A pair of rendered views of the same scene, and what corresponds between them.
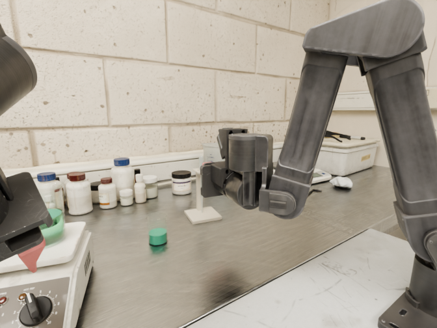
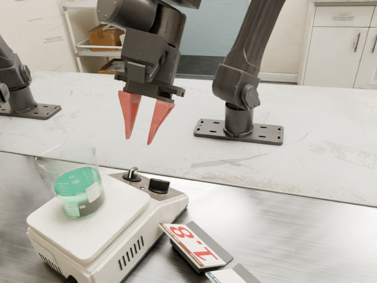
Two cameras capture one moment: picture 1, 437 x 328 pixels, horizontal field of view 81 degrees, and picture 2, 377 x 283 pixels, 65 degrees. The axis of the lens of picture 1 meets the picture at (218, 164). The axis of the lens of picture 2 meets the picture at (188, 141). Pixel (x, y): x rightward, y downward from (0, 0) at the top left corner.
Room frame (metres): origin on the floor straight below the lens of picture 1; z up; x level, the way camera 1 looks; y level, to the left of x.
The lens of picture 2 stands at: (0.41, 0.58, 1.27)
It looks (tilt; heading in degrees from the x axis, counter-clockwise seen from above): 33 degrees down; 233
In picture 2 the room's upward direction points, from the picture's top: 4 degrees counter-clockwise
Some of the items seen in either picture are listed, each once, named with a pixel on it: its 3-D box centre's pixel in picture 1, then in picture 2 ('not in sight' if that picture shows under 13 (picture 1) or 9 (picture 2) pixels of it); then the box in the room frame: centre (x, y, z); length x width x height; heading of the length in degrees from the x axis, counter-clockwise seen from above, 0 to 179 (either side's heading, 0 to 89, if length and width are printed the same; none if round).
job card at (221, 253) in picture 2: not in sight; (195, 241); (0.24, 0.36, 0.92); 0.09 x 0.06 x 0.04; 90
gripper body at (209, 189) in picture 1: (229, 181); not in sight; (0.49, -0.02, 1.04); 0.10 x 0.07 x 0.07; 114
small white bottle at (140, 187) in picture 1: (140, 188); not in sight; (0.76, 0.24, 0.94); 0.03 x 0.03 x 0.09
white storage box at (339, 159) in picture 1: (332, 152); not in sight; (1.27, -0.57, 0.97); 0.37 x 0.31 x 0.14; 129
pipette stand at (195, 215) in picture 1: (202, 193); not in sight; (0.64, 0.04, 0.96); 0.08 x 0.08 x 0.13; 23
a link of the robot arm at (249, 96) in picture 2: not in sight; (238, 92); (-0.02, 0.19, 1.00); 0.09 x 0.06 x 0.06; 90
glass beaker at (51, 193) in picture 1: (42, 216); (74, 182); (0.35, 0.26, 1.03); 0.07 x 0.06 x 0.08; 148
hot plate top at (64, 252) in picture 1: (32, 245); (92, 209); (0.34, 0.27, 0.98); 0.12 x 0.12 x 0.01; 17
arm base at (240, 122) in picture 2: not in sight; (238, 118); (-0.03, 0.18, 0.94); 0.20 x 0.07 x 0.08; 125
